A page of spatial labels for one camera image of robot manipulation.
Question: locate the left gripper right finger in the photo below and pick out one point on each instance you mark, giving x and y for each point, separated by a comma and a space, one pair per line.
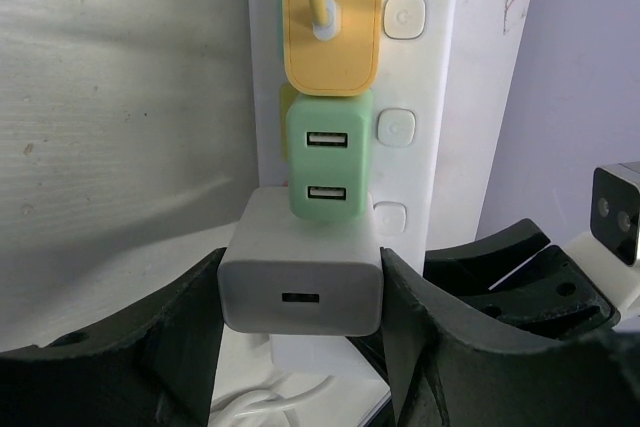
449, 364

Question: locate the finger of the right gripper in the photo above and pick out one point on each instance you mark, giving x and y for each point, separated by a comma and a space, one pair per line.
518, 277

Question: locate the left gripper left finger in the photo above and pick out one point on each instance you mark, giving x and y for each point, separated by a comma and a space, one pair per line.
152, 363

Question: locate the white usb charger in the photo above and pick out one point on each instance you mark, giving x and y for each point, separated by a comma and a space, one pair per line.
287, 276

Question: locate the white power strip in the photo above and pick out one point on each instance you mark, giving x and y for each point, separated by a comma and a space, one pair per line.
407, 115

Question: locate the green usb charger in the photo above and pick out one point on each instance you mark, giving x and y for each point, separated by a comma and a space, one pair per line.
328, 148

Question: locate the yellow usb charger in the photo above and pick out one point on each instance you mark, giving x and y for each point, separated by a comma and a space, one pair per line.
331, 47

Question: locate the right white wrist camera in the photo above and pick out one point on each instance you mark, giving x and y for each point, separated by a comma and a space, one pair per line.
608, 253

